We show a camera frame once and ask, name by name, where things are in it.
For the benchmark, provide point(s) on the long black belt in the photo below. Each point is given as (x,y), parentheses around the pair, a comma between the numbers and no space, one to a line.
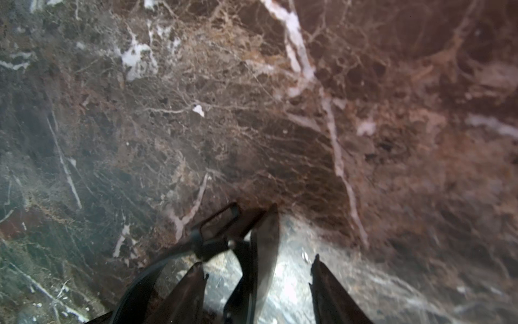
(251,235)

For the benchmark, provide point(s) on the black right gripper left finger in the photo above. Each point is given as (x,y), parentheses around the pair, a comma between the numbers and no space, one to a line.
(185,303)

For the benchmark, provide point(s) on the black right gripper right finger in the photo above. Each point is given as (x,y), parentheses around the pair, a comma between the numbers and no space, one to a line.
(331,301)

